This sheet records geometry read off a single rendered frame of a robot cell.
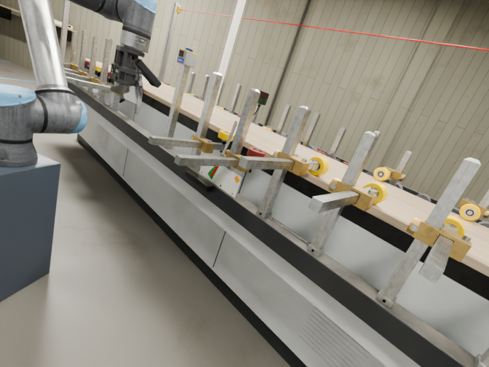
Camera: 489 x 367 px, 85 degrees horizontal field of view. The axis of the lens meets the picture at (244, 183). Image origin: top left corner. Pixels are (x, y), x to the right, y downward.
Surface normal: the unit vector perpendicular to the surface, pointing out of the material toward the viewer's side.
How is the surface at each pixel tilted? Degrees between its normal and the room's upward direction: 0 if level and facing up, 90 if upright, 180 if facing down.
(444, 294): 90
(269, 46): 90
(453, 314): 90
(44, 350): 0
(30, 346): 0
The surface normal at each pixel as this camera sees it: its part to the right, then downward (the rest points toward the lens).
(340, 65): -0.25, 0.25
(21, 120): 0.83, 0.42
